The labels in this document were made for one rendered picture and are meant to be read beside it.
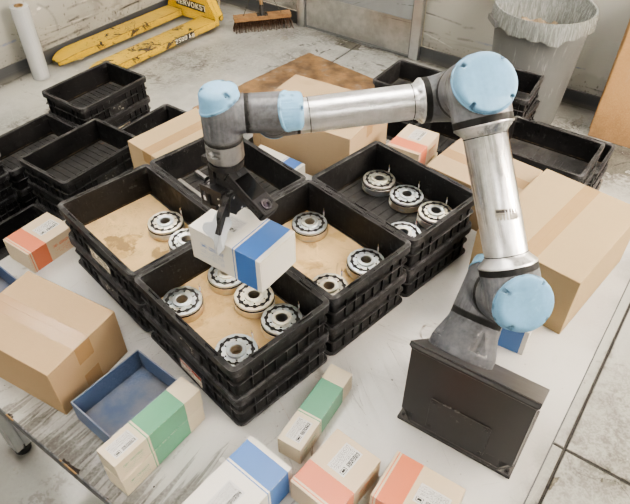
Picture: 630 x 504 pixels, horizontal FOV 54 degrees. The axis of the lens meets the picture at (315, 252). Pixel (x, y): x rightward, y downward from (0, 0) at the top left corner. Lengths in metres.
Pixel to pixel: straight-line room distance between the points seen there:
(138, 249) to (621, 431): 1.82
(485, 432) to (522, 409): 0.14
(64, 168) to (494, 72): 2.04
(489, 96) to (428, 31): 3.46
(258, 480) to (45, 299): 0.72
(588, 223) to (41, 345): 1.46
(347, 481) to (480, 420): 0.31
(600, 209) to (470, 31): 2.74
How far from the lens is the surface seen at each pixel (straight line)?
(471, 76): 1.19
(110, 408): 1.62
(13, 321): 1.67
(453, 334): 1.36
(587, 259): 1.74
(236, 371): 1.33
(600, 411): 2.60
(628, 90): 4.03
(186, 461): 1.50
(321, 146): 2.13
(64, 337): 1.58
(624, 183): 3.76
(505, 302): 1.21
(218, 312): 1.58
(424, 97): 1.31
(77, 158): 2.88
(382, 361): 1.63
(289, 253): 1.33
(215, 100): 1.13
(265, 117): 1.15
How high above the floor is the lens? 2.00
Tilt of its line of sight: 43 degrees down
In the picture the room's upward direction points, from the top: straight up
